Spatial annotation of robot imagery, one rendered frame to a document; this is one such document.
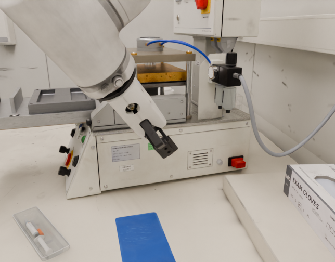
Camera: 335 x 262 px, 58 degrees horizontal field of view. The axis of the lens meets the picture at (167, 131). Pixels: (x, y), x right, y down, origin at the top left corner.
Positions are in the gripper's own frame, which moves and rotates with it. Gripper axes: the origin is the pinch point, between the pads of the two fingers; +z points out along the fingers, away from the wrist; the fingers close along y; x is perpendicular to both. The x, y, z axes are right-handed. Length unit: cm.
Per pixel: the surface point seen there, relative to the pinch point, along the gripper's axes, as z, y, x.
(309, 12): 30, 31, -58
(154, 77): 12.7, 28.5, -6.0
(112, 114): 8.9, 21.9, 8.0
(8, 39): 41, 189, 59
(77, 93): 13.1, 44.3, 16.0
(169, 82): 16.5, 27.4, -8.8
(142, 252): 15.7, -9.9, 16.7
